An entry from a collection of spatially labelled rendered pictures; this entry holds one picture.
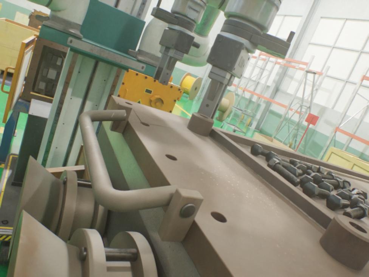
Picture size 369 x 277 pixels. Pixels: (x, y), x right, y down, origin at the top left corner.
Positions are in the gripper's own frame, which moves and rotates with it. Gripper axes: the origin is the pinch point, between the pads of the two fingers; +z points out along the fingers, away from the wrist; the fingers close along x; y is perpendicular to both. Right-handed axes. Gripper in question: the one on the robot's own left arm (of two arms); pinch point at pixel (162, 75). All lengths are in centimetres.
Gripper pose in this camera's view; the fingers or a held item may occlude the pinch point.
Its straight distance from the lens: 81.1
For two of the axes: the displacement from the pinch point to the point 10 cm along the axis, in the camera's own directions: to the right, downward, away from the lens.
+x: -3.7, -3.7, 8.5
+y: 8.5, 2.4, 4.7
